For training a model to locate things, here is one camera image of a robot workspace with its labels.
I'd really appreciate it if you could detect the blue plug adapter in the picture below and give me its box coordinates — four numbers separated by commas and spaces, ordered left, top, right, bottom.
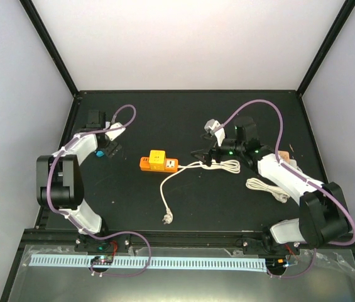
96, 150, 104, 157

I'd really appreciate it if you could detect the orange power strip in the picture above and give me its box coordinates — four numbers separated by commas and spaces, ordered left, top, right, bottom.
139, 157, 179, 173

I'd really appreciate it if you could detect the yellow cube socket adapter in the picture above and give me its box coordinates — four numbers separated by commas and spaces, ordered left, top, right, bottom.
148, 150, 166, 171

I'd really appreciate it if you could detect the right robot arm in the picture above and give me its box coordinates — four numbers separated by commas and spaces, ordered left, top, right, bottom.
191, 116, 352, 254

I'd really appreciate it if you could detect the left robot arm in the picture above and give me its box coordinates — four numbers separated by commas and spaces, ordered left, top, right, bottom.
36, 109, 136, 251

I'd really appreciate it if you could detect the white socket adapter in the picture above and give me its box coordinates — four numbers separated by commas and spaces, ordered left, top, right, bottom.
289, 159, 298, 169

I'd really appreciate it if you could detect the pink round object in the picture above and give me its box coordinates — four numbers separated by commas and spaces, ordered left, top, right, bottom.
278, 150, 290, 162

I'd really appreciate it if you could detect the light blue slotted strip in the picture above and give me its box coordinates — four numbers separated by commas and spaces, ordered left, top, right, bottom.
28, 254, 267, 272

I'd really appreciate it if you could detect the clear plastic sheet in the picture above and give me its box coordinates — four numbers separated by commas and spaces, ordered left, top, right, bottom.
9, 246, 355, 301

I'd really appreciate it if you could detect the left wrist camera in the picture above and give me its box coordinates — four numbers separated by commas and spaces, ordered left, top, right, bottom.
105, 121, 126, 141

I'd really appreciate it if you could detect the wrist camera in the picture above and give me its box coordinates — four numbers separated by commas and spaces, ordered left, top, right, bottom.
204, 119, 226, 147
105, 121, 126, 141

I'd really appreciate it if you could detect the white power strip cord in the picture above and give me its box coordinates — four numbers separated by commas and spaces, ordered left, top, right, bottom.
159, 159, 241, 226

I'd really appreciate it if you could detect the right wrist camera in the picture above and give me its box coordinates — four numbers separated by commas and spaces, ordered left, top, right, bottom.
204, 119, 226, 147

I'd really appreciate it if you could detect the coiled white cable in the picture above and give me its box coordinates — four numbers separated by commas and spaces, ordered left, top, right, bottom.
246, 177, 290, 204

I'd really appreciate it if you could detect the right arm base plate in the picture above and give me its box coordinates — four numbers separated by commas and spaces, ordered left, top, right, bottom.
239, 233, 300, 256

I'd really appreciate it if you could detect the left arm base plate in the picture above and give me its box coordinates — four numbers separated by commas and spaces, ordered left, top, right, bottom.
74, 234, 131, 254

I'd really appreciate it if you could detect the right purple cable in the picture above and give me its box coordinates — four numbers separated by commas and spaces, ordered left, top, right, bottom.
221, 99, 355, 279

